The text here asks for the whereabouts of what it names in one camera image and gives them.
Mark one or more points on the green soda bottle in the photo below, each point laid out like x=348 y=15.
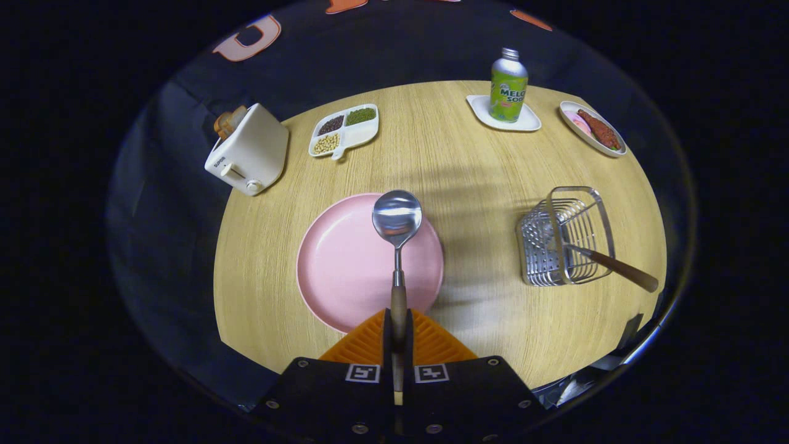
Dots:
x=508 y=92

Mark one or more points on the round pink plate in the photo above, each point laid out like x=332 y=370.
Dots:
x=345 y=271

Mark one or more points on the white divided bean dish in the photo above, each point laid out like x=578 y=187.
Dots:
x=360 y=134

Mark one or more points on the white oval plate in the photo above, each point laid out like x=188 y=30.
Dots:
x=570 y=110

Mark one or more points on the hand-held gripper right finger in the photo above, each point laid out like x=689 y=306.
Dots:
x=468 y=394

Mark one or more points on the brown meat piece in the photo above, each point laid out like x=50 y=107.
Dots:
x=601 y=131

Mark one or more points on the white toaster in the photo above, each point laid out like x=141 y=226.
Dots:
x=253 y=151

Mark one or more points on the toasted bread slice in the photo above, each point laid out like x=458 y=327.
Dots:
x=228 y=121

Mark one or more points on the pink ham slices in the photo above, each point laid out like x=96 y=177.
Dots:
x=581 y=125

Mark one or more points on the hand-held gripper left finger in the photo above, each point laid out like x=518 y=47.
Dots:
x=327 y=394

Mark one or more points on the square white coaster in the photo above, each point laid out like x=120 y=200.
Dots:
x=481 y=108

